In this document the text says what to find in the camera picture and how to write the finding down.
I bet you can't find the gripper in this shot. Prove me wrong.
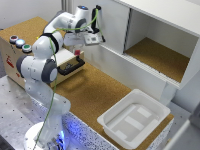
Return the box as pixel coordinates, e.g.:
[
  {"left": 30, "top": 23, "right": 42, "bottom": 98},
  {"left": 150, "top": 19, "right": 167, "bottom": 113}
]
[{"left": 62, "top": 31, "right": 103, "bottom": 48}]

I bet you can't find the pink block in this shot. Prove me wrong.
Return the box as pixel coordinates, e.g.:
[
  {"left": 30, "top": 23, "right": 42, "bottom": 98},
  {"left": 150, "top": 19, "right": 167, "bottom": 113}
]
[{"left": 74, "top": 49, "right": 82, "bottom": 57}]

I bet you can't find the wooden drawer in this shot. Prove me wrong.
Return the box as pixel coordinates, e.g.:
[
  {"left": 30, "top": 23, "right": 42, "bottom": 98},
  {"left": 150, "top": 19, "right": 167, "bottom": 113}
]
[{"left": 50, "top": 46, "right": 86, "bottom": 88}]

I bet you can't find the wooden drawer box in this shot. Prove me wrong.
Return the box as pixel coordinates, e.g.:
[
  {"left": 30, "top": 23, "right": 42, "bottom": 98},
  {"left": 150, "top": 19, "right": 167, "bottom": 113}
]
[{"left": 0, "top": 16, "right": 60, "bottom": 90}]

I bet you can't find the white sliding door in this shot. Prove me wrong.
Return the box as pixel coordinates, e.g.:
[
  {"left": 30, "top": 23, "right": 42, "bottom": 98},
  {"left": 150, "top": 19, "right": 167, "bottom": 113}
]
[{"left": 72, "top": 0, "right": 132, "bottom": 56}]

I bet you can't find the green button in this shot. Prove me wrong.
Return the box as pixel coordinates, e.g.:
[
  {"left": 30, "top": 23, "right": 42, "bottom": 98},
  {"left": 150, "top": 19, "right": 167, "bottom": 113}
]
[{"left": 21, "top": 43, "right": 33, "bottom": 54}]

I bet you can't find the blue button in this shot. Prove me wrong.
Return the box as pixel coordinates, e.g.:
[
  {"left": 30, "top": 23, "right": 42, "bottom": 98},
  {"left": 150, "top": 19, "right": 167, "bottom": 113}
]
[{"left": 15, "top": 38, "right": 26, "bottom": 49}]

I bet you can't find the red button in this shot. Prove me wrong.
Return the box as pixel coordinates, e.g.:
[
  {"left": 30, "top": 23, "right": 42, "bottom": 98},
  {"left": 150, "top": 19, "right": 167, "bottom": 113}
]
[{"left": 9, "top": 34, "right": 20, "bottom": 45}]

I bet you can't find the white cabinet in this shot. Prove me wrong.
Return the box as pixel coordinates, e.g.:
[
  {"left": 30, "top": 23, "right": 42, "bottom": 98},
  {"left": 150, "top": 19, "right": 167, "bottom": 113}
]
[{"left": 71, "top": 0, "right": 200, "bottom": 107}]

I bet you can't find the white plastic box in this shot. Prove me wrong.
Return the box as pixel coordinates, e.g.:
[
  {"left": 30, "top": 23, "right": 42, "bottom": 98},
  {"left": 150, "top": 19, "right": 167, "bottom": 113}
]
[{"left": 96, "top": 88, "right": 172, "bottom": 150}]

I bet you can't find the black drawer handle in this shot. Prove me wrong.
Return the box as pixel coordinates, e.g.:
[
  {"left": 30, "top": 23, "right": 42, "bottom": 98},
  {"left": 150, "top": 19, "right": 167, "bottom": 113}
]
[{"left": 56, "top": 56, "right": 86, "bottom": 77}]

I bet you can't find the black door handle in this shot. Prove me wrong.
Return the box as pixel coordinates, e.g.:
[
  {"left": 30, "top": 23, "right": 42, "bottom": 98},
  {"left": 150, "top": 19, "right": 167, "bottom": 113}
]
[{"left": 94, "top": 4, "right": 103, "bottom": 35}]

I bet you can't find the green cable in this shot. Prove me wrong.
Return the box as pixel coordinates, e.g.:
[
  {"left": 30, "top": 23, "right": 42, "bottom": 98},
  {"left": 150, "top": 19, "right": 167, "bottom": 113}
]
[{"left": 32, "top": 7, "right": 101, "bottom": 150}]

